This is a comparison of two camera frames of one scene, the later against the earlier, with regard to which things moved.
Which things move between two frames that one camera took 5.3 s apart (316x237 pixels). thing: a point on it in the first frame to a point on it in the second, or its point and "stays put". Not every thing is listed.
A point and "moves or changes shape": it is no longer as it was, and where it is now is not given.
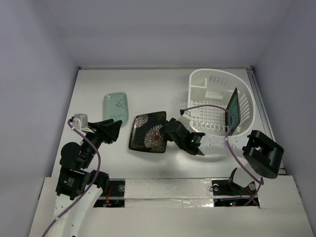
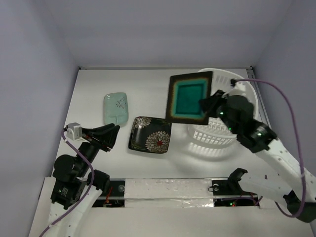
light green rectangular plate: (115, 107) stays put
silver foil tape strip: (168, 193) stays put
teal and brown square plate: (233, 105) moves or changes shape
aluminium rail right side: (259, 103) stays put
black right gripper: (171, 129) to (217, 106)
